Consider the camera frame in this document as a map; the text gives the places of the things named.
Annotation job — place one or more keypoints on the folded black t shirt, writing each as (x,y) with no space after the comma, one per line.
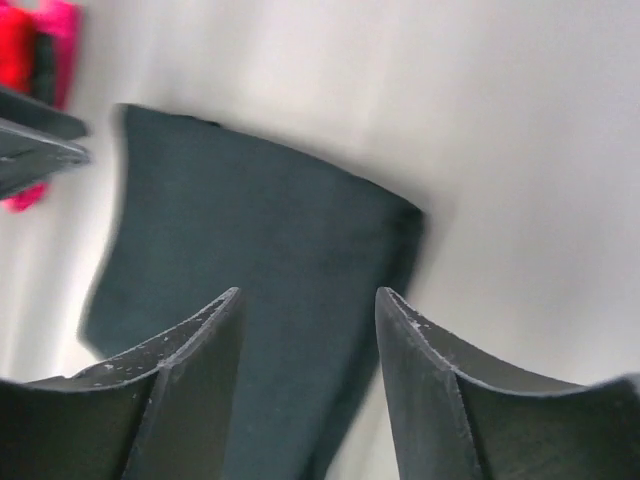
(43,81)

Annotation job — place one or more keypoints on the folded red t shirt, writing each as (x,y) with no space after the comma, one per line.
(19,29)

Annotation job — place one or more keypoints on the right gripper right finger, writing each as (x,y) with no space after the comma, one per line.
(457,412)

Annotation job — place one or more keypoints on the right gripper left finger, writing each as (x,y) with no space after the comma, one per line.
(159,410)

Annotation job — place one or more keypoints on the black t shirt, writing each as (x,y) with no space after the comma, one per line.
(43,81)
(207,208)

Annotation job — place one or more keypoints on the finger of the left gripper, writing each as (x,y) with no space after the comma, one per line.
(25,120)
(29,156)

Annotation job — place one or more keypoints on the folded pink t shirt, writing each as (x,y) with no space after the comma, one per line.
(62,21)

